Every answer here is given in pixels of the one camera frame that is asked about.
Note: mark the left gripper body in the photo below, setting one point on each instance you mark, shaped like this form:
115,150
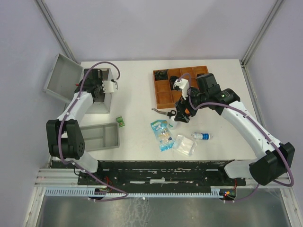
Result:
99,84

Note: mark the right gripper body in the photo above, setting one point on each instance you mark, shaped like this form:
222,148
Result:
182,104

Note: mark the brown bottle orange cap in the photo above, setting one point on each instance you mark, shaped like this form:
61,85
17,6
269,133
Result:
187,111

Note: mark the black handled scissors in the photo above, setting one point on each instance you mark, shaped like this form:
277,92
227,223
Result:
166,113

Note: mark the small green packet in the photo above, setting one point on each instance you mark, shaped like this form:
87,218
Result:
120,121

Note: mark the grey metal box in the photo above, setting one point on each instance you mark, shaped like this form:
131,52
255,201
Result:
65,78

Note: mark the blue cotton swab packet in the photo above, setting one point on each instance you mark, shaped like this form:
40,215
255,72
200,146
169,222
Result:
162,134

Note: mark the white blue bottle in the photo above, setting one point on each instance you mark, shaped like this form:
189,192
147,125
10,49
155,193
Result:
201,136

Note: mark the white gauze packet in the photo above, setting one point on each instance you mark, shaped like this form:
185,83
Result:
184,146

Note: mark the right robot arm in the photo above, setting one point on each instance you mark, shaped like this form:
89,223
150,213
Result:
273,158

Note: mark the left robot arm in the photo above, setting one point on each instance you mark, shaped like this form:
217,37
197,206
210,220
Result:
64,136

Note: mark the wooden compartment tray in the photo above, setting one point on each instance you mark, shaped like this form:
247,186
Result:
165,97

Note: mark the small white bottle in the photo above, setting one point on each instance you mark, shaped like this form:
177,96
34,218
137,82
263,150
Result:
172,124

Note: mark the rolled tie green pattern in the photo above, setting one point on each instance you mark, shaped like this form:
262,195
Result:
161,75

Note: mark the grey plastic insert tray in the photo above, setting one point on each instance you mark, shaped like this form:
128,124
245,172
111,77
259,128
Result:
101,136

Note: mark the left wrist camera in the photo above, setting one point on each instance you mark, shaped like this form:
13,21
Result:
109,86

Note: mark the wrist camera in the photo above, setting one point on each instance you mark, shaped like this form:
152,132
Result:
182,85
109,86

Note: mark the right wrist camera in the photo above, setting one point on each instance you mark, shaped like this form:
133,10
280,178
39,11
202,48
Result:
182,85

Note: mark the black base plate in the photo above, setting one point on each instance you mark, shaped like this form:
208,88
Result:
161,176

